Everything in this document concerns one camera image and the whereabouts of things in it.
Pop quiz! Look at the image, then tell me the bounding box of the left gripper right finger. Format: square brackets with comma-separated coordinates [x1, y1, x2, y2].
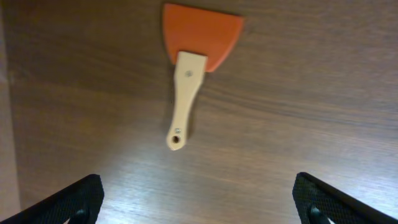
[292, 172, 397, 224]

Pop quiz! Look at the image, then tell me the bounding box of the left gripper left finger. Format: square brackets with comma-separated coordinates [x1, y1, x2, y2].
[1, 174, 104, 224]

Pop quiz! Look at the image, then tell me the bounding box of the orange scraper wooden handle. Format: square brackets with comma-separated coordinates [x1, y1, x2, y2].
[162, 3, 244, 151]

